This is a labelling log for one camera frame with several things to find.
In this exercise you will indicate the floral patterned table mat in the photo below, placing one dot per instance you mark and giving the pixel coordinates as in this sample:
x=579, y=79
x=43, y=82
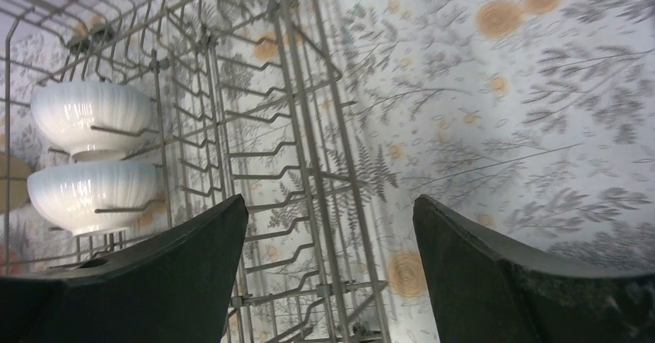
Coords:
x=533, y=118

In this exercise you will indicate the white ribbed bowl middle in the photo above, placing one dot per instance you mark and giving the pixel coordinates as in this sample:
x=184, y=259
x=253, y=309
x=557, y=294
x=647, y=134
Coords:
x=93, y=198

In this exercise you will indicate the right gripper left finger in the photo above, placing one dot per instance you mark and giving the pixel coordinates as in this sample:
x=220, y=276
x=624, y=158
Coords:
x=174, y=287

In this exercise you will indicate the white ribbed bowl rear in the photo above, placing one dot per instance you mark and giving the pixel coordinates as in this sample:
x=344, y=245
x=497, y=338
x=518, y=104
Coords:
x=91, y=120

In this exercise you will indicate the grey wire dish rack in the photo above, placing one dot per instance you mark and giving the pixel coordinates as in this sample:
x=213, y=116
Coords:
x=246, y=101

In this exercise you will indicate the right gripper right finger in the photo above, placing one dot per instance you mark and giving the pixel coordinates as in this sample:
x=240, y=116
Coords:
x=487, y=287

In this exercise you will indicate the white ribbed bowl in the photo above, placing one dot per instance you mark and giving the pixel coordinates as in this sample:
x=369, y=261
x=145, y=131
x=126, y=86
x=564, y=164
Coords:
x=93, y=198
x=91, y=120

